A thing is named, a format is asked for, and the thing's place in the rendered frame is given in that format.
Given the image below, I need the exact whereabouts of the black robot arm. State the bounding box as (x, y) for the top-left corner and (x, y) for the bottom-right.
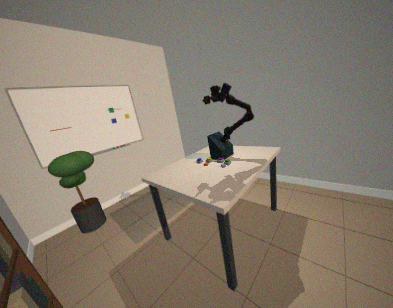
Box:
(210, 83), (254, 143)

